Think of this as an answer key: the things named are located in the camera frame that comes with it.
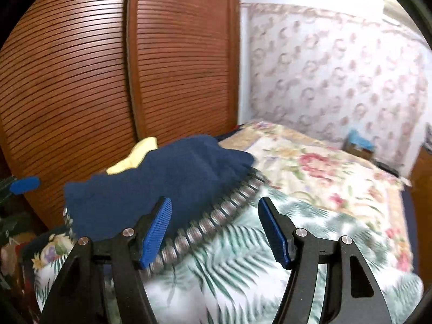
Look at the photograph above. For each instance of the fern leaf bed sheet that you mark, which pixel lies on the fern leaf bed sheet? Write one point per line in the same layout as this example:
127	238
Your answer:
229	260

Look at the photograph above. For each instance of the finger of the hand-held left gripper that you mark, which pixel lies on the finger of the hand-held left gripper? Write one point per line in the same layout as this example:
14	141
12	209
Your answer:
23	185

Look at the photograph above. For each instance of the cardboard box with blue cloth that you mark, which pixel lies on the cardboard box with blue cloth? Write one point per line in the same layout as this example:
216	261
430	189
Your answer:
357	148

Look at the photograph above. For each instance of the navy bed sheet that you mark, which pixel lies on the navy bed sheet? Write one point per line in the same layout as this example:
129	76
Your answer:
410	226

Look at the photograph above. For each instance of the floral blanket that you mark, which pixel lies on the floral blanket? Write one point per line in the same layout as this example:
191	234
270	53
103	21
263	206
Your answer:
320	165

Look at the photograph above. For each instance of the navy printed t-shirt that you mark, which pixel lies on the navy printed t-shirt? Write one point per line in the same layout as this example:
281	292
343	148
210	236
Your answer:
162	175

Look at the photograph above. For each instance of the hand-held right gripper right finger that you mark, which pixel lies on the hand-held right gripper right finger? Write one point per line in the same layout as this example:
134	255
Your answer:
275	233

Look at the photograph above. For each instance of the wooden louvered wardrobe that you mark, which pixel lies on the wooden louvered wardrobe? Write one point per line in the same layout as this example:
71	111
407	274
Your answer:
84	74

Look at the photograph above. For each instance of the wooden cabinet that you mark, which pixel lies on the wooden cabinet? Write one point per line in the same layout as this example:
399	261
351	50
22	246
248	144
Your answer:
423	172

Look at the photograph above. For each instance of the yellow plush toy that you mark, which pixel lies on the yellow plush toy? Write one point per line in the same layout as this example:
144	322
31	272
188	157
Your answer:
138	155

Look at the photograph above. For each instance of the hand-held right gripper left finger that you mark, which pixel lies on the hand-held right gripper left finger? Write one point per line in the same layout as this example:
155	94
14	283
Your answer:
157	233

